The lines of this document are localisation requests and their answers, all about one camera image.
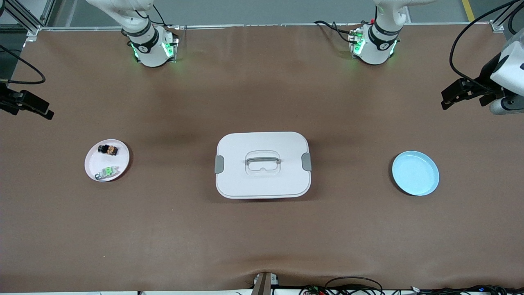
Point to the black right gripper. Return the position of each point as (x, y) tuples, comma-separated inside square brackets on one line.
[(5, 100)]

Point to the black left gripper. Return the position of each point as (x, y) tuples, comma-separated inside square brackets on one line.
[(484, 78)]

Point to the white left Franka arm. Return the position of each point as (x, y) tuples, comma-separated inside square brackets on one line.
[(380, 45)]

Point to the light blue round plate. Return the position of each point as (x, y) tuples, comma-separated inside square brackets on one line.
[(415, 174)]

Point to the white round dish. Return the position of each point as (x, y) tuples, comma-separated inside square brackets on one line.
[(118, 162)]

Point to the white lidded storage box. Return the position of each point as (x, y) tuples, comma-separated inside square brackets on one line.
[(262, 180)]

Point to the aluminium frame corner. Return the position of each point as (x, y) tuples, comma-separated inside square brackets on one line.
[(32, 29), (496, 27)]

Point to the green push button switch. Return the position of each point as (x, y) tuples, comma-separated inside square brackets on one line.
[(107, 172)]

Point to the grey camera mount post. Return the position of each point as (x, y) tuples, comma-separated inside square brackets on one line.
[(262, 284)]

